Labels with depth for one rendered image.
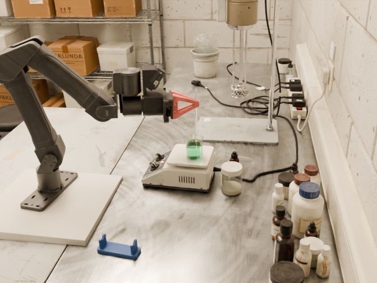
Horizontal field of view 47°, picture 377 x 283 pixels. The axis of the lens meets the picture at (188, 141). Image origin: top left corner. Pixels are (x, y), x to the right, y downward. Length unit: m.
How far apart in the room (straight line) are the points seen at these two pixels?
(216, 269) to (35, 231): 0.46
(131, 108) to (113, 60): 2.33
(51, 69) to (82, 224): 0.39
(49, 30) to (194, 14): 1.25
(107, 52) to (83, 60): 0.20
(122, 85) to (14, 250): 0.48
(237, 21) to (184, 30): 2.19
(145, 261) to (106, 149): 0.59
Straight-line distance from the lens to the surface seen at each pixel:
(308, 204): 1.04
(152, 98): 1.13
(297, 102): 1.72
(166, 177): 1.24
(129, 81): 1.12
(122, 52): 3.41
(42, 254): 1.11
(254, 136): 1.54
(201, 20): 3.56
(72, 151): 1.53
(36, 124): 1.18
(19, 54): 1.11
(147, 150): 1.48
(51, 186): 1.26
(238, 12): 1.42
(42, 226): 1.16
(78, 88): 1.13
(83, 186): 1.30
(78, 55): 3.43
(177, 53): 3.65
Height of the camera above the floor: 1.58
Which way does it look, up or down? 27 degrees down
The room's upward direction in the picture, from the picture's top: 2 degrees counter-clockwise
